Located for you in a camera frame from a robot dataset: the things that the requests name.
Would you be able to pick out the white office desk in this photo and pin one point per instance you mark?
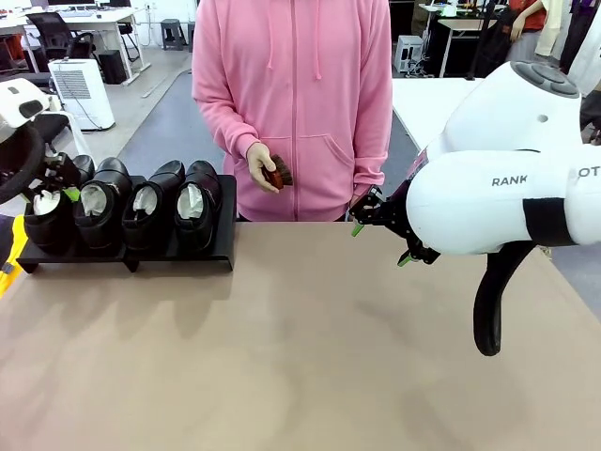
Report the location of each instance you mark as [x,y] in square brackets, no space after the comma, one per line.
[94,19]

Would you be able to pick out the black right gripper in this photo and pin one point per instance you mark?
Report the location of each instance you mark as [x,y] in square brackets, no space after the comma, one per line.
[394,211]

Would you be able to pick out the grey plastic stool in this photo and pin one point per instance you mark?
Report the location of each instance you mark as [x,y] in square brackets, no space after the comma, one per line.
[171,33]

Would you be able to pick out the person in pink hoodie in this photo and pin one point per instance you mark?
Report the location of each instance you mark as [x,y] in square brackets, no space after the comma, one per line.
[305,94]

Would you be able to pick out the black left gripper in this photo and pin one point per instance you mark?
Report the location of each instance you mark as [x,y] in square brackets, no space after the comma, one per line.
[63,171]

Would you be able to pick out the black padded chair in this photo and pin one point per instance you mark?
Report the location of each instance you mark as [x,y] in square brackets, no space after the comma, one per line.
[54,124]

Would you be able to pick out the white air purifier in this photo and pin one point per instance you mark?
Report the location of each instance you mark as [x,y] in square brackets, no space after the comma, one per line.
[80,94]

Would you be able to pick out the wooden shoe brush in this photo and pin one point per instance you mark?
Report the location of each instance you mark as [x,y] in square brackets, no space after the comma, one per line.
[282,176]

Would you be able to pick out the yellow padded frame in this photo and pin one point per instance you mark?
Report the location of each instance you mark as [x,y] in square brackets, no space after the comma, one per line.
[21,235]

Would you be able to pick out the person's right forearm pink sleeve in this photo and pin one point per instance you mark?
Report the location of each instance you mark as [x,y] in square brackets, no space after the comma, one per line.
[225,131]

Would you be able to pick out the beige hanging garment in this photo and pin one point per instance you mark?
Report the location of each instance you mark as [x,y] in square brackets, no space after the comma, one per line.
[551,28]

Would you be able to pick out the white table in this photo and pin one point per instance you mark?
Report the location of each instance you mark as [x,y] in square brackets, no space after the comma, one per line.
[422,103]

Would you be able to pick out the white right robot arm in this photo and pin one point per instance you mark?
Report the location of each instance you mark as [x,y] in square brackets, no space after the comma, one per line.
[469,211]

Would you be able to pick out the white computer case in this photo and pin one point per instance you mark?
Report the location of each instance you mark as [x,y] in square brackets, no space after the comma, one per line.
[408,51]

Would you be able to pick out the black framed desk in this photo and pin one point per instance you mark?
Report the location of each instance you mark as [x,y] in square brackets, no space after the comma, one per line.
[469,51]

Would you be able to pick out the white tissue paper stuffing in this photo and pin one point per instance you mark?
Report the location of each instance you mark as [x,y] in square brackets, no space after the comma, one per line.
[44,204]
[143,199]
[94,202]
[190,202]

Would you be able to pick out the person's right hand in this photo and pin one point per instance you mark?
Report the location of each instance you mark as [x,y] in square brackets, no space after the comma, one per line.
[257,162]

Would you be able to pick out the black computer tower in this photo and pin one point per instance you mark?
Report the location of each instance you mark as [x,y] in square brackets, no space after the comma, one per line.
[112,68]

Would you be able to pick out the black office chair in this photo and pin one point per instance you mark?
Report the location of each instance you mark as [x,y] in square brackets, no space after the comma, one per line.
[51,33]

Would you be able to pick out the person's left forearm pink sleeve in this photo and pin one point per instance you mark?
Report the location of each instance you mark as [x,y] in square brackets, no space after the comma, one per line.
[375,150]

